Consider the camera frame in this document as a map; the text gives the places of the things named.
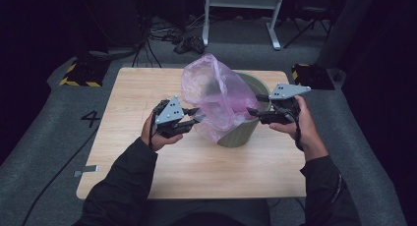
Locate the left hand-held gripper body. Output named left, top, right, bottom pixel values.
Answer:
left=152, top=95, right=195, bottom=140

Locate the green plastic bucket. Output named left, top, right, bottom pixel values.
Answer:
left=217, top=72, right=273, bottom=149

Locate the pink plastic bag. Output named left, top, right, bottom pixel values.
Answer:
left=181, top=53, right=264, bottom=144

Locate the black yellow striped base plate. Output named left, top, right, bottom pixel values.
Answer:
left=291, top=63, right=336, bottom=91
left=59, top=57, right=111, bottom=88

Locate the black folding chair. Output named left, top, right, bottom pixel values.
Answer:
left=283, top=0, right=332, bottom=50

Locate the person's left hand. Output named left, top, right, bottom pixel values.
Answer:
left=141, top=112, right=184, bottom=152

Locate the dark cloth bundle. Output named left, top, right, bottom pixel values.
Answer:
left=172, top=34, right=207, bottom=55

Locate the person's right hand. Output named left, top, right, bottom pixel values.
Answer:
left=268, top=95, right=329, bottom=162

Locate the white metal stand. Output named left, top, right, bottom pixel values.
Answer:
left=201, top=0, right=285, bottom=51

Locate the long black floor cable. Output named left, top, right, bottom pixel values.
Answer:
left=21, top=126, right=100, bottom=226

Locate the black floor cable bundle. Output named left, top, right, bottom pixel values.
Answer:
left=131, top=19, right=185, bottom=69

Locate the black right gripper cord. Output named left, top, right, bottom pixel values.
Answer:
left=292, top=101, right=305, bottom=152

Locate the grey tape strip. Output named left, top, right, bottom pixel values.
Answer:
left=73, top=164, right=99, bottom=178

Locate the person's lap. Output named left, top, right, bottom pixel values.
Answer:
left=141, top=198, right=271, bottom=226

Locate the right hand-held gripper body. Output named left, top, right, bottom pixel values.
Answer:
left=268, top=83, right=312, bottom=125

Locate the grey curtain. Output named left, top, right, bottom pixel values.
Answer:
left=315, top=0, right=378, bottom=70

